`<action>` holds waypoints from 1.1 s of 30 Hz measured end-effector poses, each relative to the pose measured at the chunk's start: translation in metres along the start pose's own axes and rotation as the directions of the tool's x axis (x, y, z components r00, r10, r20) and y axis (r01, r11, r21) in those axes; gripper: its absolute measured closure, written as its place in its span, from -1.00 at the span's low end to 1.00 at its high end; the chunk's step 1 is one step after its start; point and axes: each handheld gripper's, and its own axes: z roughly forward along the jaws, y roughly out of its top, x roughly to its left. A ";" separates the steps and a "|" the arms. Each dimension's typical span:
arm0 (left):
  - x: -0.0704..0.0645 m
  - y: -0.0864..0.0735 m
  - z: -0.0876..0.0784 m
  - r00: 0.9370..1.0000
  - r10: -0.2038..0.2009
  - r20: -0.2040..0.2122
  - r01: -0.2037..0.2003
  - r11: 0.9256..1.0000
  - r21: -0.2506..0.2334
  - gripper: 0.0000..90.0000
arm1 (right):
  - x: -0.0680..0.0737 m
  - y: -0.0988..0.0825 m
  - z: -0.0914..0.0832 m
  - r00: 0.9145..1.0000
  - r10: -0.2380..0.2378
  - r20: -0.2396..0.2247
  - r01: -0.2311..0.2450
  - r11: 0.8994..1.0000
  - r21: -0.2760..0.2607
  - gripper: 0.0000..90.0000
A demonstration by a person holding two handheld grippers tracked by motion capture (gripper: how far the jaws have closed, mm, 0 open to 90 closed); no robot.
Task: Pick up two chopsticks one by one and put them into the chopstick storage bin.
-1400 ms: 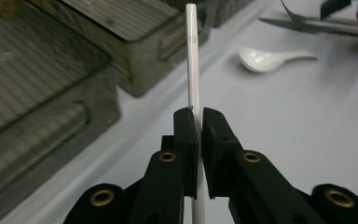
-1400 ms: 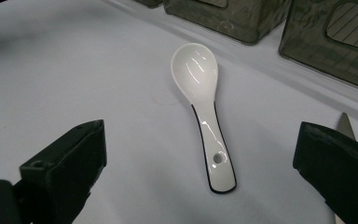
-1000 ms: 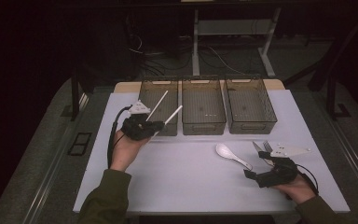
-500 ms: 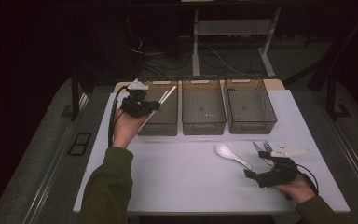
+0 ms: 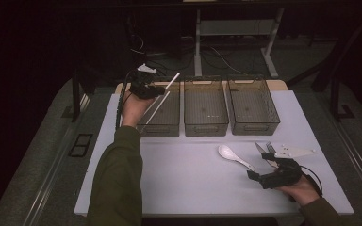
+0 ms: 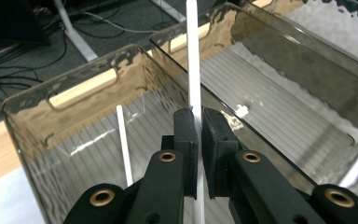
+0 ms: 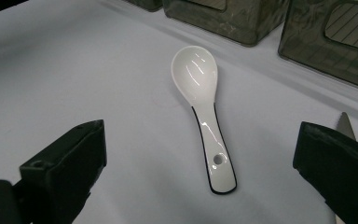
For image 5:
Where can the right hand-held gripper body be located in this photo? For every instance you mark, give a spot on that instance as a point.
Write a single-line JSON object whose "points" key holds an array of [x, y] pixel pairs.
{"points": [[284, 177]]}

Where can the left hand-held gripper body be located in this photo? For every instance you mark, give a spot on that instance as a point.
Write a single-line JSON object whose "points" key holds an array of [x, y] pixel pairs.
{"points": [[139, 84]]}

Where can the metal fork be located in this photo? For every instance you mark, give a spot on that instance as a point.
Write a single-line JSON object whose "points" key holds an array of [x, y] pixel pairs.
{"points": [[270, 147]]}

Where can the clear brown plastic bin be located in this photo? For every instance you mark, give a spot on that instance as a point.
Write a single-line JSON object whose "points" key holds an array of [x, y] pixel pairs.
{"points": [[205, 108], [169, 116], [251, 106]]}

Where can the white spoon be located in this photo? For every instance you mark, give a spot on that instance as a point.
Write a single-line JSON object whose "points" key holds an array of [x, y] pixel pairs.
{"points": [[227, 153]]}

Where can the person's right hand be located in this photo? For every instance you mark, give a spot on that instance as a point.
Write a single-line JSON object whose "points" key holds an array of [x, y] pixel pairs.
{"points": [[303, 191]]}

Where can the person's left hand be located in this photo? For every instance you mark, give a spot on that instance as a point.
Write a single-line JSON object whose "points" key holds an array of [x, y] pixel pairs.
{"points": [[135, 109]]}

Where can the white table mat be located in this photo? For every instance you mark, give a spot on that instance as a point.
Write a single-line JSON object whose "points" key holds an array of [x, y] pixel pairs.
{"points": [[194, 188]]}

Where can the dark metal stand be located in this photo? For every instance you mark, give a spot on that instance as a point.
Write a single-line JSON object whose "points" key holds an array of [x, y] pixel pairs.
{"points": [[335, 97]]}

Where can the white metal desk frame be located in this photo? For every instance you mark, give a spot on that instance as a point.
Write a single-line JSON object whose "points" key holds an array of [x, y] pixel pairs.
{"points": [[198, 47]]}

